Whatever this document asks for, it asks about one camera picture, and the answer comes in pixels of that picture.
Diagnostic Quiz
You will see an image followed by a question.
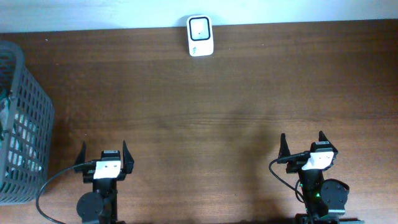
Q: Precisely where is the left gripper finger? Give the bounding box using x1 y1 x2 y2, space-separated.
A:
123 141 134 173
75 141 86 165

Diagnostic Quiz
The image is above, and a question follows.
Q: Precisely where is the black camera cable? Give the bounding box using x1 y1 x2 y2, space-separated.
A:
35 161 94 224
268 151 312 203

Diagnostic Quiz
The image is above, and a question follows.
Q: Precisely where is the left black camera cable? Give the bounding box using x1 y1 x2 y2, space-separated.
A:
35 161 94 224

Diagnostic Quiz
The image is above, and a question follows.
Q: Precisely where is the grey plastic mesh basket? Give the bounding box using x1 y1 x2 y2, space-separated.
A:
1 40 55 206

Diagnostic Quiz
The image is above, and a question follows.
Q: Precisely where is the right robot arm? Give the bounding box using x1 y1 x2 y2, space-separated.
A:
269 131 363 223

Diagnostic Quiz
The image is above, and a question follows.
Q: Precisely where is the right black camera cable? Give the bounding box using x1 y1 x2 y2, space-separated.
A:
268 151 312 203

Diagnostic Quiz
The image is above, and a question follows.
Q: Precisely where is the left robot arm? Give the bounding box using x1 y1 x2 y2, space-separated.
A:
74 142 134 224

